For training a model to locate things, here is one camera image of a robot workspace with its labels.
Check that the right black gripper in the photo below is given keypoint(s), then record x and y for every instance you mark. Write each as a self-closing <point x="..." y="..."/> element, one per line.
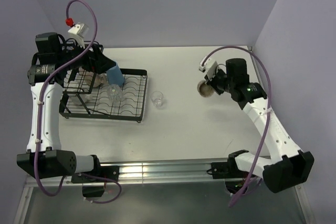
<point x="211" y="83"/>

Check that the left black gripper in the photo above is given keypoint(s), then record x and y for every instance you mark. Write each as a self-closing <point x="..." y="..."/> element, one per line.
<point x="101" y="64"/>

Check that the small speckled stone cup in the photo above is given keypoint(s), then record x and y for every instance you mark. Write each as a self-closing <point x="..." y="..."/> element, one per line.
<point x="204" y="89"/>

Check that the blue plastic cup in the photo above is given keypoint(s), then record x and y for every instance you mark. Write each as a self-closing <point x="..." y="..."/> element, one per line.
<point x="115" y="76"/>

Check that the pink glazed mug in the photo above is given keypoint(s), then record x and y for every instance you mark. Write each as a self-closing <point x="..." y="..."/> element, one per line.
<point x="93" y="79"/>

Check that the large clear glass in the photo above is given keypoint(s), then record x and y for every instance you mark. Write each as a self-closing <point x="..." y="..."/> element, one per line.
<point x="115" y="93"/>

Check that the small clear glass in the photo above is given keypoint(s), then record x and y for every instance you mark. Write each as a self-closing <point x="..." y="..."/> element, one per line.
<point x="157" y="99"/>

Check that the white ceramic mug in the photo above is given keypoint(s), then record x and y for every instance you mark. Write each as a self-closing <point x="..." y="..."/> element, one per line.
<point x="76" y="97"/>

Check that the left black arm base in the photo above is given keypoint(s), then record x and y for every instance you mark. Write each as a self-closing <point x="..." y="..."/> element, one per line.
<point x="94" y="185"/>

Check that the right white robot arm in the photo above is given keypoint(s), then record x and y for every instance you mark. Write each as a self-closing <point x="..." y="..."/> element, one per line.
<point x="288" y="165"/>

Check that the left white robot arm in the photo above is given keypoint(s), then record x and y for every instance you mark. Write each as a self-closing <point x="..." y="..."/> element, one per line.
<point x="44" y="157"/>

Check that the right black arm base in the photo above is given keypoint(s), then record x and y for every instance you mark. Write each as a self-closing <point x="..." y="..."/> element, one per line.
<point x="229" y="170"/>

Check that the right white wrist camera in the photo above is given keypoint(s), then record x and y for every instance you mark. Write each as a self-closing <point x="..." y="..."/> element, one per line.
<point x="209" y="68"/>

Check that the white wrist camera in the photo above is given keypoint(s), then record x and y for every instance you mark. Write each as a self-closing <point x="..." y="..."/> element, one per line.
<point x="209" y="68"/>
<point x="78" y="32"/>

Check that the black wire dish rack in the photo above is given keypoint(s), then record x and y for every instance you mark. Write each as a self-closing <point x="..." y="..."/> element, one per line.
<point x="100" y="107"/>

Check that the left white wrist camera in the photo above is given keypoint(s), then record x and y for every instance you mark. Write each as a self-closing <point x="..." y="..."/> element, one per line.
<point x="78" y="32"/>

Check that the aluminium mounting rail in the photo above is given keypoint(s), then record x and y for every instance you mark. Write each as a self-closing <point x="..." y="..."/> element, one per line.
<point x="164" y="172"/>

